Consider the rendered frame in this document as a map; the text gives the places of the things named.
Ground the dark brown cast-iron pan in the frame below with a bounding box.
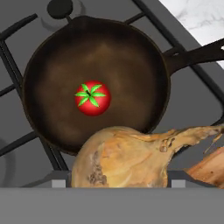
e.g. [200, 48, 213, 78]
[21, 15, 224, 156]

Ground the grey hob with black grates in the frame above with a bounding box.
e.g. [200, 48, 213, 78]
[0, 0, 224, 189]

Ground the yellow-brown onion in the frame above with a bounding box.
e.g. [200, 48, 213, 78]
[70, 123, 224, 189]

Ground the red tomato with green stem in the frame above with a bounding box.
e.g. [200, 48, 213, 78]
[74, 80, 112, 117]

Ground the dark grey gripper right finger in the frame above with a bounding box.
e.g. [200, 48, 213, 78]
[166, 170, 217, 189]

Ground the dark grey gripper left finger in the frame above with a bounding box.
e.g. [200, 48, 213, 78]
[21, 170, 73, 189]

